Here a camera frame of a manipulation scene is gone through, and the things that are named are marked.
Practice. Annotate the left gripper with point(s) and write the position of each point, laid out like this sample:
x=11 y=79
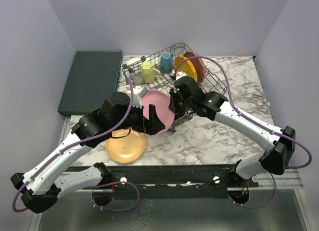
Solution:
x=149 y=126

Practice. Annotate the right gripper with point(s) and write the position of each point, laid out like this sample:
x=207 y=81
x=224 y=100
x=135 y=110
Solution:
x=173 y=105

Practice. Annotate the grey wire dish rack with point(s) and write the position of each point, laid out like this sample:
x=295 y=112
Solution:
x=165 y=82

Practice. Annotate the plain orange plate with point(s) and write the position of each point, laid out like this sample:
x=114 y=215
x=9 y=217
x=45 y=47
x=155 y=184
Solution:
x=125 y=145

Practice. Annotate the blue floral mug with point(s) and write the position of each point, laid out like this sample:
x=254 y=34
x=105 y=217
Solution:
x=165 y=63

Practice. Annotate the yellow-green faceted mug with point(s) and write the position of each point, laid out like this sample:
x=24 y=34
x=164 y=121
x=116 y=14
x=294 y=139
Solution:
x=148 y=72

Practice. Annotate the pink polka dot plate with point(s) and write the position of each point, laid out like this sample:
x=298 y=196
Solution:
x=198 y=64

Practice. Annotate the small grey cup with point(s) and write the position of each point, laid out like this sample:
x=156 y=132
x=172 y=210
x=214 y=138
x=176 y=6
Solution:
x=138 y=81

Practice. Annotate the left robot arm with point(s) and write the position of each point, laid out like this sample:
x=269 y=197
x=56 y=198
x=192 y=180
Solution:
x=41 y=187

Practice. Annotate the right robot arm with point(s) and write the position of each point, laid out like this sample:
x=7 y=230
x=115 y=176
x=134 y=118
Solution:
x=249 y=126

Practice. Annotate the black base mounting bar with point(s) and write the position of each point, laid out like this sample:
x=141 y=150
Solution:
x=177 y=182

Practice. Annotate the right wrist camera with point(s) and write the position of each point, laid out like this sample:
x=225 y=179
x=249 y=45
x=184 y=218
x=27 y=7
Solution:
x=176 y=75

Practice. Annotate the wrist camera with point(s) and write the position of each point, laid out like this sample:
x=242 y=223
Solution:
x=139 y=92
x=176 y=75

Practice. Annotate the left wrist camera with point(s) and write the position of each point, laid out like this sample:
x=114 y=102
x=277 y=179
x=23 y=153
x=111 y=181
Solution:
x=139 y=92

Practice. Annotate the dark grey network switch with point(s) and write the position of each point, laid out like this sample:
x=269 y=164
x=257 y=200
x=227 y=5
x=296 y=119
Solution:
x=92 y=78

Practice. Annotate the aluminium rail frame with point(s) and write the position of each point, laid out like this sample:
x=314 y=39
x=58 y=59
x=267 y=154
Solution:
x=289 y=180

